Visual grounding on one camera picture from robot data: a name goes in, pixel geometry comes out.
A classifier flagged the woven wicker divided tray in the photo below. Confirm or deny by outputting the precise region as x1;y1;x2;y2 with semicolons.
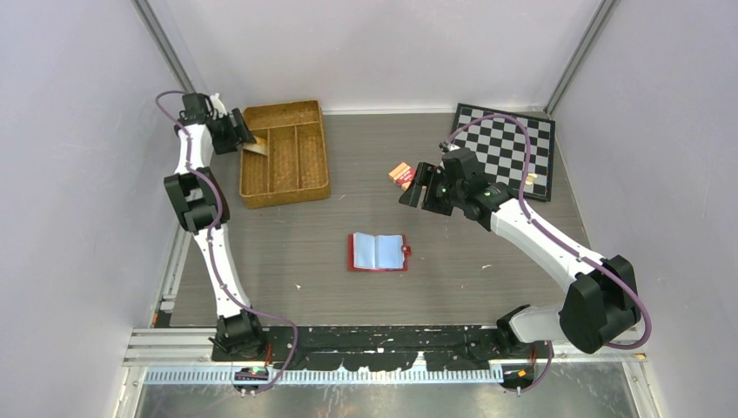
239;100;331;209

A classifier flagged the red and gold card box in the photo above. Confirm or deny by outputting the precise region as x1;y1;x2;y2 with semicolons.
388;162;416;191

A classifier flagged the black and white chessboard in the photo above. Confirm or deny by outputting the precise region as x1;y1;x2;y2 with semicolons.
451;104;556;201

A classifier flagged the yellow credit card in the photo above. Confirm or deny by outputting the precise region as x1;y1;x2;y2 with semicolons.
242;136;270;157

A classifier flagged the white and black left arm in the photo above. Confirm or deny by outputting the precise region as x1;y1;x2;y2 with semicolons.
163;91;268;361

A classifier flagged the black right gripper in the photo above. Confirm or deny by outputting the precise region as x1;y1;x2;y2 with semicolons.
399;162;465;217

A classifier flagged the red leather card holder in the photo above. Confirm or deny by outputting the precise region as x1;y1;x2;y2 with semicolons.
346;232;412;273

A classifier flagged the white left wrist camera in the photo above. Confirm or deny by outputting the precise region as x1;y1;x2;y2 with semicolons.
209;93;228;119

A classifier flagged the aluminium frame rail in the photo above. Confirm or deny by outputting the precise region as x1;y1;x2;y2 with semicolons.
152;115;221;315

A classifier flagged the small wooden chess piece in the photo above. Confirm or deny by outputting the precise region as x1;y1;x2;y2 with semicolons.
525;172;538;185

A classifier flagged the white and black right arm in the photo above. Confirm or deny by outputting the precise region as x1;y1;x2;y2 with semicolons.
399;148;644;358

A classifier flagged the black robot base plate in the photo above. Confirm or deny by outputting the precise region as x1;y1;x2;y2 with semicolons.
211;325;549;372

